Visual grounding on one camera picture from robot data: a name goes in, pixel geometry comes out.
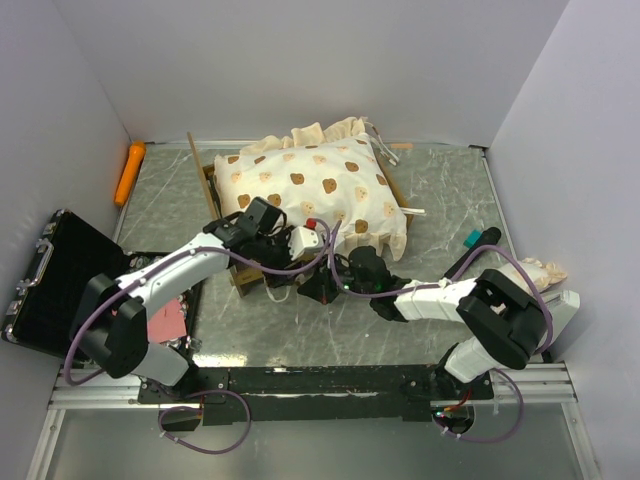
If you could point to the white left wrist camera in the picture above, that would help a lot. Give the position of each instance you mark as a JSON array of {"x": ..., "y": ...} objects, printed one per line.
[{"x": 305, "y": 240}]

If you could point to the orange plastic carrot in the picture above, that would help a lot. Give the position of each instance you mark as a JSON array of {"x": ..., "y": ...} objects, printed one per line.
[{"x": 136, "y": 154}]

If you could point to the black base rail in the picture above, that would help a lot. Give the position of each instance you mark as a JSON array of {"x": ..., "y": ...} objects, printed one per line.
[{"x": 227, "y": 394}]

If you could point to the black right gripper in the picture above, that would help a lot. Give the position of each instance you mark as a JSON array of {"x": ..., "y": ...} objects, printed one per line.
[{"x": 319, "y": 287}]

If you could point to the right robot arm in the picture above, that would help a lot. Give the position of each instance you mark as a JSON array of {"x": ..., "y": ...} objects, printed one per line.
[{"x": 506, "y": 316}]

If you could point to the black open carrying case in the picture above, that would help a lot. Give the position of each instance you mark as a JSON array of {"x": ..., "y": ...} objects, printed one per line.
[{"x": 68, "y": 253}]

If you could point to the pink paper sheets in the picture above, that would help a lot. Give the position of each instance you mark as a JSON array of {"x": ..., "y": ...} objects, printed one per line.
[{"x": 168, "y": 323}]

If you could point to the aluminium frame rail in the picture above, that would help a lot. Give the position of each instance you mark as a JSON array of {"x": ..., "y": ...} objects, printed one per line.
[{"x": 539, "y": 383}]

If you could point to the small bear print pillow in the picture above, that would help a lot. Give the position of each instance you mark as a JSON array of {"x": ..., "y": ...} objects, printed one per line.
[{"x": 543, "y": 275}]

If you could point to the wooden pet bed frame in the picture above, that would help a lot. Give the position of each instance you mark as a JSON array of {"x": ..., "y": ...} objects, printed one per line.
[{"x": 240, "y": 232}]

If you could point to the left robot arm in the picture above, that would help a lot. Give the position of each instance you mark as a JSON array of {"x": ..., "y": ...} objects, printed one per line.
[{"x": 111, "y": 322}]

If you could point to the white lint roller box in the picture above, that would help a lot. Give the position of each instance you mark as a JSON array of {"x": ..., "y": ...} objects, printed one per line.
[{"x": 562, "y": 305}]

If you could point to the bear print bed mattress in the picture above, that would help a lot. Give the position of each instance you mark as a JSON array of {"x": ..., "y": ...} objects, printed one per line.
[{"x": 334, "y": 173}]

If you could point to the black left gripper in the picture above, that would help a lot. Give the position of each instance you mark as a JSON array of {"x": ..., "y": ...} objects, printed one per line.
[{"x": 284, "y": 237}]

